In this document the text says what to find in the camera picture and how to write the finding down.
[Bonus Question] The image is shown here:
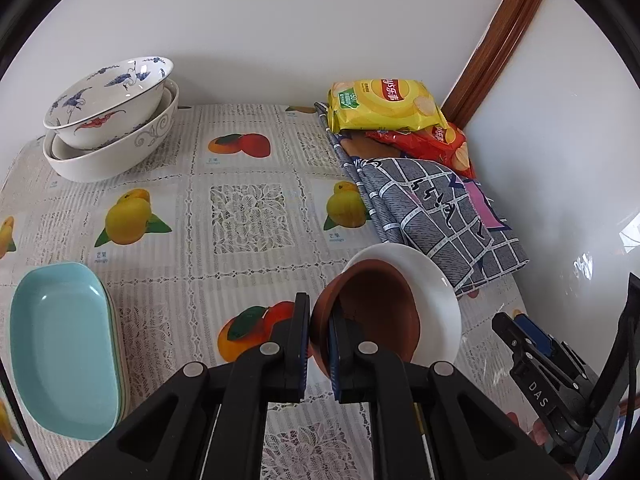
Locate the brown wooden door frame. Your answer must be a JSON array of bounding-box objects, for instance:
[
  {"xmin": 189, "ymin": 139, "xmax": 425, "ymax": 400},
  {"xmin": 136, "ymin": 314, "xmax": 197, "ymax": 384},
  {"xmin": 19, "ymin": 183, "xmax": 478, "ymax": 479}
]
[{"xmin": 440, "ymin": 0, "xmax": 551, "ymax": 128}]

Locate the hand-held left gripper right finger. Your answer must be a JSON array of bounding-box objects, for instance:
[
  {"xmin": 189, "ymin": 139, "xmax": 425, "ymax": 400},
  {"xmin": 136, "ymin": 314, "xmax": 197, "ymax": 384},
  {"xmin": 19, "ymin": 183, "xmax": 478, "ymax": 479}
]
[{"xmin": 327, "ymin": 311, "xmax": 561, "ymax": 480}]

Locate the light blue plate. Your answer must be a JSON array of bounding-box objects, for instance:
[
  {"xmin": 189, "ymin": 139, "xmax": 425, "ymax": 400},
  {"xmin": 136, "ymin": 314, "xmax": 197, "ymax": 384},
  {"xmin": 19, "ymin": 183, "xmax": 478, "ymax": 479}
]
[{"xmin": 9, "ymin": 263, "xmax": 123, "ymax": 442}]

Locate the fruit print tablecloth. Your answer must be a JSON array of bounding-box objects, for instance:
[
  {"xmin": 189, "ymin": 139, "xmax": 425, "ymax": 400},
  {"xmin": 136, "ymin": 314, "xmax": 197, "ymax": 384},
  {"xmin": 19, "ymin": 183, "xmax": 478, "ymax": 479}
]
[{"xmin": 0, "ymin": 102, "xmax": 551, "ymax": 480}]

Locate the blue checked cloth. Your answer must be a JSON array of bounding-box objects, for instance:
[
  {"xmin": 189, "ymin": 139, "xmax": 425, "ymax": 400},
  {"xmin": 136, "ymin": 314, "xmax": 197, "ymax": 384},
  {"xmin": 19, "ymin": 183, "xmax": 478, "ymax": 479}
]
[{"xmin": 314, "ymin": 101, "xmax": 531, "ymax": 297}]

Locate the pink plate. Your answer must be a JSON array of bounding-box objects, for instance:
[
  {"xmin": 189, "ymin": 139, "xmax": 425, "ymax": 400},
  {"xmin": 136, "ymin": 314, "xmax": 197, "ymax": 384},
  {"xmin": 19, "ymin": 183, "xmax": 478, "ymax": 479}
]
[{"xmin": 112, "ymin": 305, "xmax": 132, "ymax": 423}]

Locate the red chip bag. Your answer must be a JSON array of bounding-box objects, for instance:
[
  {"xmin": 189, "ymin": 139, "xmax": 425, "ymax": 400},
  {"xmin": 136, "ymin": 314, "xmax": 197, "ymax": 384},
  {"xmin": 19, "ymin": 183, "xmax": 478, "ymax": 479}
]
[{"xmin": 365, "ymin": 122, "xmax": 476, "ymax": 179}]

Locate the small white bowl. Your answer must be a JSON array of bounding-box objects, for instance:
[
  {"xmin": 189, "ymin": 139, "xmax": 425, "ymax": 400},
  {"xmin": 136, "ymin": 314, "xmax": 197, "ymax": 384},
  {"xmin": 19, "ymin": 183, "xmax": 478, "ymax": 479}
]
[{"xmin": 342, "ymin": 243, "xmax": 462, "ymax": 368}]

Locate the large white bowl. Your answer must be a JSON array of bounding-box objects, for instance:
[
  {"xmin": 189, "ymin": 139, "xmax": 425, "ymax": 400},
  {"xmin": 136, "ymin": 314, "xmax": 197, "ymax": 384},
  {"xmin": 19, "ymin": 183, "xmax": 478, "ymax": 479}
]
[{"xmin": 42, "ymin": 92, "xmax": 181, "ymax": 183}]

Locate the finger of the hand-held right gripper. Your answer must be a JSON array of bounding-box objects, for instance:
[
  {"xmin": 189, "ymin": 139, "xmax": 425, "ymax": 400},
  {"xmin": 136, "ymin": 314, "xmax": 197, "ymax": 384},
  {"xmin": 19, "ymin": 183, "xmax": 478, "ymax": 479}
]
[
  {"xmin": 514, "ymin": 314, "xmax": 598, "ymax": 383},
  {"xmin": 491, "ymin": 311, "xmax": 588, "ymax": 401}
]

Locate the blue patterned white bowl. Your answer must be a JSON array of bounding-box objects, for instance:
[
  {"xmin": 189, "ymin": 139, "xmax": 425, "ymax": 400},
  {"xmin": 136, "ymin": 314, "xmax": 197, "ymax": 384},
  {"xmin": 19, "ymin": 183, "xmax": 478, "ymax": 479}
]
[{"xmin": 42, "ymin": 56, "xmax": 175, "ymax": 150}]

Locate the yellow chip bag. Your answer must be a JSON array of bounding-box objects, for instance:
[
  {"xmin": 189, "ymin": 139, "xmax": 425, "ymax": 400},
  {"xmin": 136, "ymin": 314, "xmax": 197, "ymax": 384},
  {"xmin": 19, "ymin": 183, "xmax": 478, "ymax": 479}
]
[{"xmin": 327, "ymin": 78, "xmax": 448, "ymax": 134}]

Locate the brown bowl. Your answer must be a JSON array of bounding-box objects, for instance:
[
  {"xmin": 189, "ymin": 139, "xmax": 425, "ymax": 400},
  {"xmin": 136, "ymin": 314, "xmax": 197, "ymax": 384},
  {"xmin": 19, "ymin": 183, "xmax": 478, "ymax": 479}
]
[{"xmin": 309, "ymin": 258, "xmax": 418, "ymax": 378}]

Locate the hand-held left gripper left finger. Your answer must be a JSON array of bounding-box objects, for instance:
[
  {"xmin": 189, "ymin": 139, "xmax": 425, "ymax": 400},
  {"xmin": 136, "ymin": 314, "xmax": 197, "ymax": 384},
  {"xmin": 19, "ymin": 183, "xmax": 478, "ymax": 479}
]
[{"xmin": 59, "ymin": 291, "xmax": 312, "ymax": 480}]

